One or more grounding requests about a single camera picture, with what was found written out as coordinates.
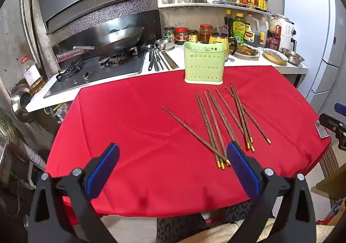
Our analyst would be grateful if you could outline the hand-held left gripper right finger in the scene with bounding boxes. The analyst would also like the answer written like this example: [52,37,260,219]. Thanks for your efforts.
[226,141,318,243]

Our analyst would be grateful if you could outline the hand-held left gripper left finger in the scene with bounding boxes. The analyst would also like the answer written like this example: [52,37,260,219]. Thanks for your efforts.
[27,142,121,243]

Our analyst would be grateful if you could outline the green utensil holder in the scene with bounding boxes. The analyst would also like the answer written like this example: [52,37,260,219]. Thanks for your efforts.
[183,41,227,84]

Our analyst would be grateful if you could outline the red tablecloth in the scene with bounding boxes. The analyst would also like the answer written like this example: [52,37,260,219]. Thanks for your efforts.
[45,64,332,218]

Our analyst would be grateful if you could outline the wooden chair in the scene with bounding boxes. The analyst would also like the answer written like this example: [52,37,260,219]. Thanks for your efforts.
[311,147,346,207]

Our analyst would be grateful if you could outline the cream fleece garment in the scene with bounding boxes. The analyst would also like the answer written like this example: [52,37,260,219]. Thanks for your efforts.
[178,217,337,243]

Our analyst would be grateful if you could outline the white drain pipe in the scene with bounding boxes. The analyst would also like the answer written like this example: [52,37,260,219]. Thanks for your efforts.
[15,137,48,176]

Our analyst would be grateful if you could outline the yellow oval dish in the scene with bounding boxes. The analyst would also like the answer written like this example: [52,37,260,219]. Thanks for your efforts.
[262,48,289,65]

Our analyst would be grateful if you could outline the leopard print pants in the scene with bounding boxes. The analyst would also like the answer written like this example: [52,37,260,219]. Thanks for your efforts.
[156,200,275,243]

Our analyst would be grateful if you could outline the white kitchen appliance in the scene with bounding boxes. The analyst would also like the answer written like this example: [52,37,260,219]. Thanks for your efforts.
[277,14,297,53]

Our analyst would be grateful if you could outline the steel gas stove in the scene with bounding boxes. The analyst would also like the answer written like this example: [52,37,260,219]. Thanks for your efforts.
[43,45,149,99]

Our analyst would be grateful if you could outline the brown glass jar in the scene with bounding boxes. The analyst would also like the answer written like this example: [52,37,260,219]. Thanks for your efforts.
[266,14,283,51]

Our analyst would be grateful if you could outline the round steel pot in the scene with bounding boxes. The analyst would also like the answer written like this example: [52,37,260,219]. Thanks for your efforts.
[10,83,35,124]

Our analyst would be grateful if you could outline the white cap jug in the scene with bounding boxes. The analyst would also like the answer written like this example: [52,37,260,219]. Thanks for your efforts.
[259,16,270,49]

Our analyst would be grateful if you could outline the plate of food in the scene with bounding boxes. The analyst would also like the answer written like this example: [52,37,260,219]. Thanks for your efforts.
[233,43,261,58]

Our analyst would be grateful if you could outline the oil bottle red cap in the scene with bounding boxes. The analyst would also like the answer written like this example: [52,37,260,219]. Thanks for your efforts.
[20,55,46,95]

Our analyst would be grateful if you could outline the large dark liquid jug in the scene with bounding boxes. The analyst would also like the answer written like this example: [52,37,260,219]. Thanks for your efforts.
[243,14,260,45]

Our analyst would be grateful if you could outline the bundle of metal chopsticks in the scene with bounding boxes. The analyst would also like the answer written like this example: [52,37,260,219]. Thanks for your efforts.
[157,51,179,71]

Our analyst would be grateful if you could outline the metal spoon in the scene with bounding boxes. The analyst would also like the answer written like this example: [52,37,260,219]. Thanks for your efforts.
[151,44,160,72]
[146,45,154,72]

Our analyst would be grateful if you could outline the steel wok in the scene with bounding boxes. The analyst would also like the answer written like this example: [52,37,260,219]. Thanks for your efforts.
[55,26,145,63]

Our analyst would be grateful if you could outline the green bottle yellow cap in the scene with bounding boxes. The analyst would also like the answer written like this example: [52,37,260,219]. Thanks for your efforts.
[232,13,246,45]

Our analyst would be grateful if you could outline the yellow mug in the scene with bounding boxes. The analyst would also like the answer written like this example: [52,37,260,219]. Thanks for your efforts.
[209,32,237,63]

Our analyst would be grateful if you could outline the small steel bowl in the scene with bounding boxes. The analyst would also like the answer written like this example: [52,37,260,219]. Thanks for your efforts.
[155,38,175,51]

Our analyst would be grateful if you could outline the dark bottle yellow cap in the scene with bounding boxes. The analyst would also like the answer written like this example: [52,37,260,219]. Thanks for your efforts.
[225,10,234,38]

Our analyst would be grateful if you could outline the red lid dark jar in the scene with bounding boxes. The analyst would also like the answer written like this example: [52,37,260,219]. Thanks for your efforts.
[175,27,189,45]

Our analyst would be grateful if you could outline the green label jar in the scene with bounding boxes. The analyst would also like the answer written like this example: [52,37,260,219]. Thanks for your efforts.
[164,27,176,42]

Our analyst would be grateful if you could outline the white wall shelf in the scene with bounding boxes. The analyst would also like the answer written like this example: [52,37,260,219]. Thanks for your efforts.
[157,0,272,15]

